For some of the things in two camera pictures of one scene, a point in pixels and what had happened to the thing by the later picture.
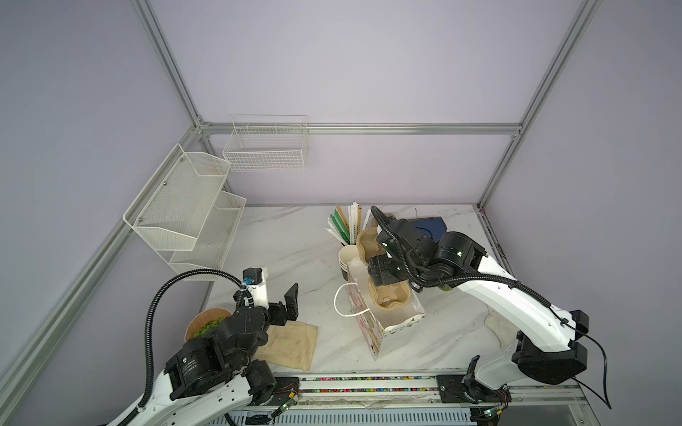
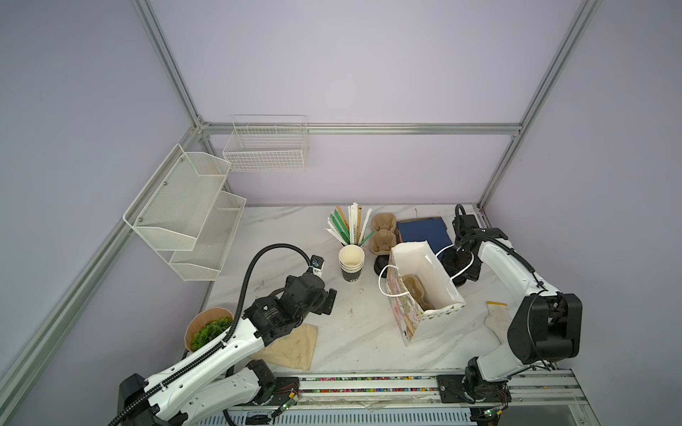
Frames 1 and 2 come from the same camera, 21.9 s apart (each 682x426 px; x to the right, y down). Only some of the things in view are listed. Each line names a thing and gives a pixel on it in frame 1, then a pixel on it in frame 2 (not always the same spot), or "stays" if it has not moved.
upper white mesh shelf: [172, 208] stays
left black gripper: [280, 317] to [320, 305]
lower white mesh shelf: [213, 241] stays
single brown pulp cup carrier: [389, 297] to [416, 288]
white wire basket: [267, 143] stays
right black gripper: [376, 271] to [463, 270]
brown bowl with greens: [202, 321] stays
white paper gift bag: [372, 319] to [426, 304]
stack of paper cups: [346, 254] stays
